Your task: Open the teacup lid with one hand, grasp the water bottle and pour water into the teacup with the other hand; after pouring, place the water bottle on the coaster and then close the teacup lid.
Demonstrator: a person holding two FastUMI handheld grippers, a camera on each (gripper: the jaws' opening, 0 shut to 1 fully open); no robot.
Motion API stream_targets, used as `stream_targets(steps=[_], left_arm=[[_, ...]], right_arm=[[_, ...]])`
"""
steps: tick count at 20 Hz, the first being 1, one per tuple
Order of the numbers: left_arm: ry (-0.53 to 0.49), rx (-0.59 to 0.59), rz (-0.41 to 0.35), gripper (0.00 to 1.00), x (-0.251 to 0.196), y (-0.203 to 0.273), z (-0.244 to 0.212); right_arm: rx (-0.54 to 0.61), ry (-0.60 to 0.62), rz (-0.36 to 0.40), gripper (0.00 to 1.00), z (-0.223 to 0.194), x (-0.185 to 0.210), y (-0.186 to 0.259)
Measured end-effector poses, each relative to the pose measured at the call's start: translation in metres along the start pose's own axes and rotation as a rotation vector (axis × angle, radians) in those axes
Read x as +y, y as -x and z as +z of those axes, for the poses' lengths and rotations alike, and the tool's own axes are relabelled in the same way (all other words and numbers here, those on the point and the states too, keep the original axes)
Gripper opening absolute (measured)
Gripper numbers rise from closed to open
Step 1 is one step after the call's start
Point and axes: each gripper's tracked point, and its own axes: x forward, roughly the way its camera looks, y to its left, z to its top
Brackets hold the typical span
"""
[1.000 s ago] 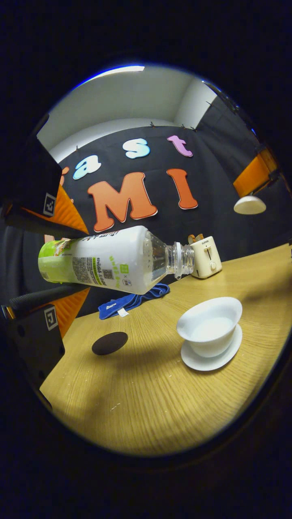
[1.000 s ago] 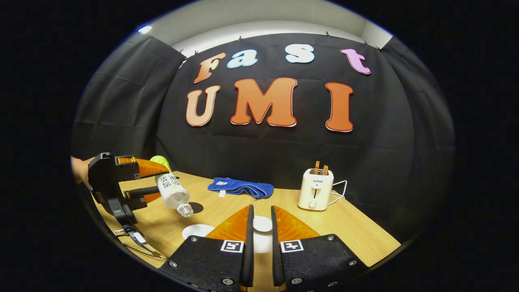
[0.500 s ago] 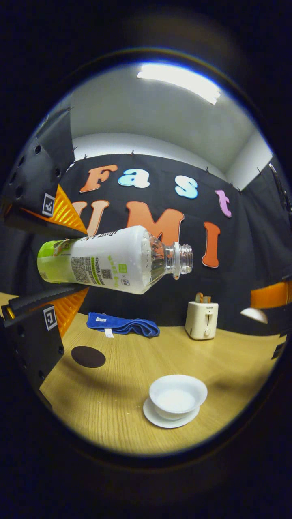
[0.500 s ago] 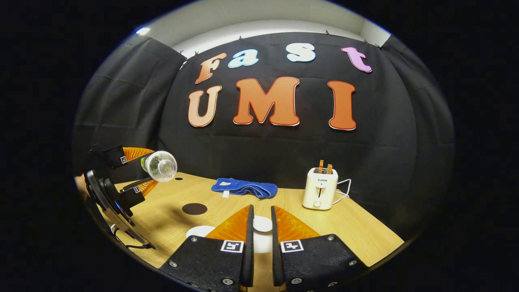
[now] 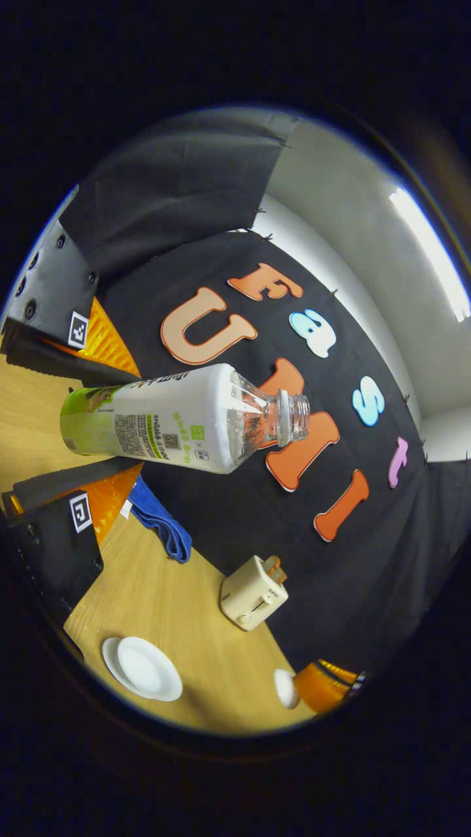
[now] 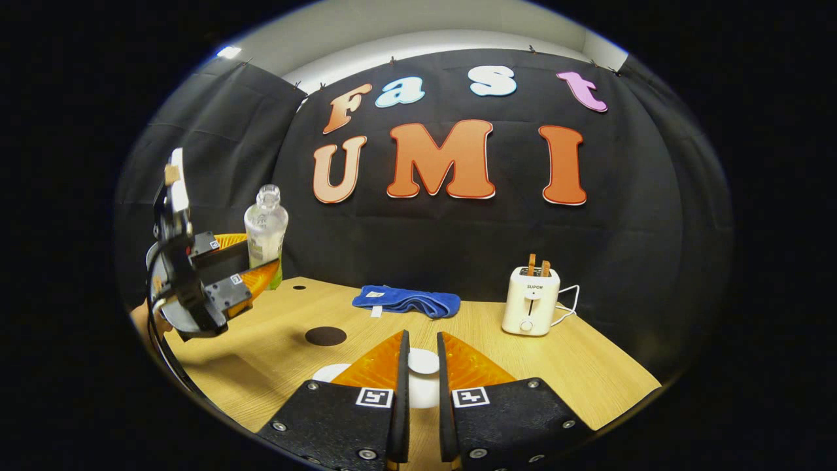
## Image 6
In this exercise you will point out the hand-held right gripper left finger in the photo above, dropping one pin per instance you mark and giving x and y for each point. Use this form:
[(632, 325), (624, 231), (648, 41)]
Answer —
[(400, 412)]

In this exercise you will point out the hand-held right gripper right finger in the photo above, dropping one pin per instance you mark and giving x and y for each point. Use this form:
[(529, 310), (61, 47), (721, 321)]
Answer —
[(445, 412)]

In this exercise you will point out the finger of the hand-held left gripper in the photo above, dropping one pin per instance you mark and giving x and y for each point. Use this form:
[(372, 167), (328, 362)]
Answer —
[(206, 245), (229, 291)]

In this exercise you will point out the clear water bottle green label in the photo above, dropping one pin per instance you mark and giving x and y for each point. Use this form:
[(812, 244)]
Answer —
[(265, 226)]

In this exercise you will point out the dark brown round coaster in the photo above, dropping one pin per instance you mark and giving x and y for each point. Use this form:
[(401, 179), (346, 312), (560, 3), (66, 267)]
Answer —
[(325, 336)]

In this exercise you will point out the blue towel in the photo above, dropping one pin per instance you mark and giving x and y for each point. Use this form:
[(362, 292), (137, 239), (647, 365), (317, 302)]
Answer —
[(412, 302)]

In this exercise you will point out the white toaster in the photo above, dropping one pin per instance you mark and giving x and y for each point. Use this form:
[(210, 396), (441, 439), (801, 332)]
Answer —
[(529, 307)]

